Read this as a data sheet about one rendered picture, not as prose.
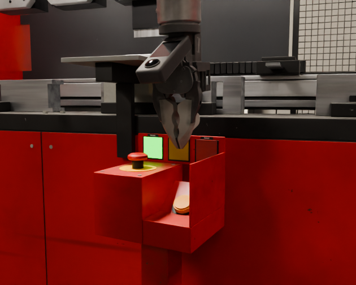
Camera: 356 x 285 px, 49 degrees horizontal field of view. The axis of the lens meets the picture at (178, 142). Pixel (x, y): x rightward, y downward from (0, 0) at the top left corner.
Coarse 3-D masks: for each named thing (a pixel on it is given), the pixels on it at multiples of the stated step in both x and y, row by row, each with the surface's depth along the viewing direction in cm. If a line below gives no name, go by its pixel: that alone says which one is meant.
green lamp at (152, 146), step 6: (144, 138) 84; (150, 138) 83; (156, 138) 83; (144, 144) 84; (150, 144) 83; (156, 144) 83; (144, 150) 84; (150, 150) 84; (156, 150) 83; (150, 156) 84; (156, 156) 83
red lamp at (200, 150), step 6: (198, 144) 78; (204, 144) 78; (210, 144) 77; (216, 144) 77; (198, 150) 78; (204, 150) 78; (210, 150) 77; (216, 150) 77; (198, 156) 79; (204, 156) 78; (210, 156) 77
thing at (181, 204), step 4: (180, 196) 73; (184, 196) 73; (188, 196) 72; (176, 200) 72; (180, 200) 72; (184, 200) 72; (188, 200) 72; (176, 204) 72; (180, 204) 71; (184, 204) 71; (188, 204) 71; (176, 208) 71; (180, 208) 71; (184, 208) 70; (188, 208) 70; (180, 212) 71; (184, 212) 71
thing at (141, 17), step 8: (144, 0) 103; (152, 0) 103; (136, 8) 104; (144, 8) 104; (152, 8) 103; (136, 16) 104; (144, 16) 104; (152, 16) 103; (136, 24) 105; (144, 24) 104; (152, 24) 103; (136, 32) 106; (144, 32) 105; (152, 32) 104
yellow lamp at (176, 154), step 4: (172, 144) 81; (188, 144) 79; (172, 148) 81; (176, 148) 81; (184, 148) 80; (188, 148) 80; (172, 152) 81; (176, 152) 81; (180, 152) 80; (184, 152) 80; (188, 152) 80; (172, 156) 81; (176, 156) 81; (180, 156) 80; (184, 156) 80; (188, 156) 80; (184, 160) 80; (188, 160) 80
